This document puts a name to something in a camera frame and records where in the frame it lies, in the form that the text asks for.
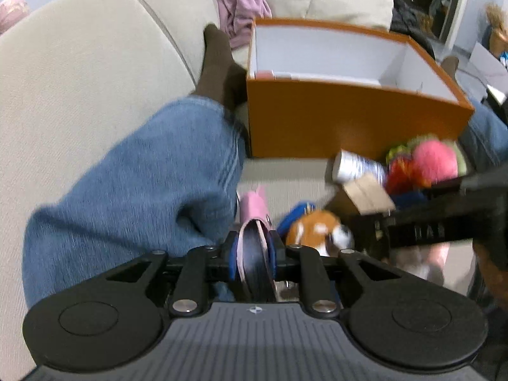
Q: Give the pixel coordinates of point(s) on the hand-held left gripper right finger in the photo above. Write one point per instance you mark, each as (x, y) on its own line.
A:
(274, 254)

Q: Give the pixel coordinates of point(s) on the orange cardboard box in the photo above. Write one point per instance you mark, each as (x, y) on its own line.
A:
(337, 123)

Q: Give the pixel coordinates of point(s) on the person's leg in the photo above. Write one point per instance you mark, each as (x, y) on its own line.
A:
(486, 135)
(131, 190)

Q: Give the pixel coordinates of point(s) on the cream sofa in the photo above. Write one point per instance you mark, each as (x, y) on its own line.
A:
(87, 59)

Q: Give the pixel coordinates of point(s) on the brown white plush dog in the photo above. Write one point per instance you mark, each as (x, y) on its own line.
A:
(317, 232)

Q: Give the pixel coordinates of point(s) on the white printed tube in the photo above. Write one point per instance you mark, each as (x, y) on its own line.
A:
(357, 166)

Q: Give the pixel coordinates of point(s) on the white side table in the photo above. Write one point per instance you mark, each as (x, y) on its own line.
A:
(486, 67)

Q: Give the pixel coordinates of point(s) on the pink cushion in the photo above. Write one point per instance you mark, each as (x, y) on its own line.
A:
(12, 12)

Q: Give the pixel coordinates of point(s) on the purple cloth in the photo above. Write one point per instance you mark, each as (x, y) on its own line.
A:
(242, 4)

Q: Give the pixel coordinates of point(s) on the gold vase with dried flowers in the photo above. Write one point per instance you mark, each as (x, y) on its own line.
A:
(496, 31)

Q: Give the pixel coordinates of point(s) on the dark blue fuzzy toy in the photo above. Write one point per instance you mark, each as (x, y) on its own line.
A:
(408, 200)

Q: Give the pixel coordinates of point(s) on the pink fuzzy ball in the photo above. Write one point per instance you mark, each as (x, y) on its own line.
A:
(434, 160)

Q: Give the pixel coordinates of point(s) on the person's left foot brown sock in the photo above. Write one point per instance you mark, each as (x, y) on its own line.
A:
(216, 67)

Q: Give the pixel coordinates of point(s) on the black jacket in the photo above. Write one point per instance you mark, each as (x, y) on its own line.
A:
(408, 24)

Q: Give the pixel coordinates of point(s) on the small brown cardboard box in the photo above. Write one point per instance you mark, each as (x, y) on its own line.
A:
(371, 194)

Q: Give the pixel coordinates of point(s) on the red green feather toy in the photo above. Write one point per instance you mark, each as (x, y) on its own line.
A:
(405, 172)

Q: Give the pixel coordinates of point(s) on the pink toy gun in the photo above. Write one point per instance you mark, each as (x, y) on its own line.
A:
(254, 258)

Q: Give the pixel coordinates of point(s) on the person's left leg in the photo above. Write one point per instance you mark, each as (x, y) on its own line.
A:
(131, 190)

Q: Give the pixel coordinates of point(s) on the person's foot brown sock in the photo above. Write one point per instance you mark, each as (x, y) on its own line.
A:
(216, 67)
(450, 67)

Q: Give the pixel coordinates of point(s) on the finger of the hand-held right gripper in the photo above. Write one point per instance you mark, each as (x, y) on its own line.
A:
(446, 185)
(371, 232)

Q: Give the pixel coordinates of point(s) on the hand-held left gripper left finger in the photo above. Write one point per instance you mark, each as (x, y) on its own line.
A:
(232, 256)

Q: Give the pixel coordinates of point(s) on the person's right leg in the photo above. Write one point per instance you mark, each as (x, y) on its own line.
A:
(486, 135)

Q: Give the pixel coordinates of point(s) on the person's right foot brown sock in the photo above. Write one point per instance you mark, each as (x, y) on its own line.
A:
(450, 67)

